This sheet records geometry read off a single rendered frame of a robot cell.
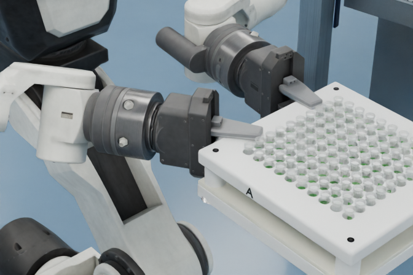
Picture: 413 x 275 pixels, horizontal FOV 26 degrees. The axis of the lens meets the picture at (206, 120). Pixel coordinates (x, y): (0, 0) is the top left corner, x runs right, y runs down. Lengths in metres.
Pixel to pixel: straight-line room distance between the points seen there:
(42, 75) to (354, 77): 2.21
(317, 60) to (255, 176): 1.14
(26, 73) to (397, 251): 0.49
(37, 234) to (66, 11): 0.71
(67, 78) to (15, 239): 0.90
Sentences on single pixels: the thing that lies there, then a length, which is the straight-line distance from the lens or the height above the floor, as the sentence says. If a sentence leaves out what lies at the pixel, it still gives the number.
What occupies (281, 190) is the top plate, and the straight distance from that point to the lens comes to 1.01.
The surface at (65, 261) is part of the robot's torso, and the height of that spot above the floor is 0.34.
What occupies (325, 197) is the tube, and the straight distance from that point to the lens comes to 0.99.
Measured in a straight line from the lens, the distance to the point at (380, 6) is 2.12.
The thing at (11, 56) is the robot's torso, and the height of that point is 0.89.
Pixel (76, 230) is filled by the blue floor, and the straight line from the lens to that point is 2.55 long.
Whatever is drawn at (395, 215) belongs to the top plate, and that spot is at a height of 1.02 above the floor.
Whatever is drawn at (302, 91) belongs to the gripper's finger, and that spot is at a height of 1.03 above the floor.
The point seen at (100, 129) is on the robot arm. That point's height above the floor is 1.02.
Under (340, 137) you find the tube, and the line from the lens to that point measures 1.10.
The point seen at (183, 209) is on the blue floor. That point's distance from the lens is 2.59.
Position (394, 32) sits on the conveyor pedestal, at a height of 0.61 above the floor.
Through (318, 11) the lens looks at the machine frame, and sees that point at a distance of 2.09.
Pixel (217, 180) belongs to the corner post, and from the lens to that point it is 1.08.
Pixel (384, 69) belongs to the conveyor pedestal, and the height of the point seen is 0.50.
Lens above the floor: 1.63
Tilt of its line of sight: 33 degrees down
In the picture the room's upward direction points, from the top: straight up
